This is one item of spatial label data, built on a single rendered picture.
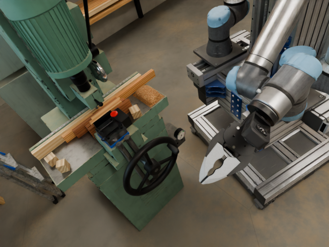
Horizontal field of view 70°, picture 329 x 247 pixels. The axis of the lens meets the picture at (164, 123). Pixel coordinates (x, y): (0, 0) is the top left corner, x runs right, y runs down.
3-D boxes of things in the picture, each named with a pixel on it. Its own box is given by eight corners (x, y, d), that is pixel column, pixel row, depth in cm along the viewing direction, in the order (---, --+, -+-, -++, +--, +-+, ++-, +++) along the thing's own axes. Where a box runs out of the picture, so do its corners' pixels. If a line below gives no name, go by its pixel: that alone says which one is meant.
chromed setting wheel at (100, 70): (107, 87, 114) (97, 66, 105) (94, 78, 122) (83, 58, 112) (112, 84, 115) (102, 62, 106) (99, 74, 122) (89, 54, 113)
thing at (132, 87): (67, 143, 104) (62, 137, 101) (65, 140, 106) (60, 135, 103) (155, 76, 122) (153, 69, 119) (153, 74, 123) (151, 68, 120)
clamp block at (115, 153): (118, 164, 96) (109, 152, 89) (101, 146, 103) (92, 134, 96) (145, 141, 100) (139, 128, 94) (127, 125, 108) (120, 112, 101)
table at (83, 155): (74, 209, 90) (66, 203, 86) (43, 163, 108) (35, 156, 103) (183, 113, 110) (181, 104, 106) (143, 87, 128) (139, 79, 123)
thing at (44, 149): (39, 160, 101) (32, 154, 97) (37, 158, 102) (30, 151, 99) (143, 82, 121) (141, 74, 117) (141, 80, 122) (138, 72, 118)
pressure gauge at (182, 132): (178, 144, 128) (176, 135, 122) (174, 140, 130) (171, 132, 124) (186, 136, 130) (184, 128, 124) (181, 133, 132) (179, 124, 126)
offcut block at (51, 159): (60, 160, 99) (55, 156, 96) (52, 167, 97) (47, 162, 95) (56, 156, 101) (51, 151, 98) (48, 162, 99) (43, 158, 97)
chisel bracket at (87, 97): (93, 112, 101) (84, 98, 95) (78, 99, 109) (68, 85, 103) (106, 102, 103) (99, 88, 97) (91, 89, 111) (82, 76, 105)
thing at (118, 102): (98, 134, 104) (91, 124, 99) (95, 132, 105) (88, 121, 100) (126, 111, 110) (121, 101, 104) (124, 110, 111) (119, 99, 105)
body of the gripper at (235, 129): (237, 162, 57) (270, 126, 57) (245, 163, 49) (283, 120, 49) (212, 141, 58) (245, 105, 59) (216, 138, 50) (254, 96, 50)
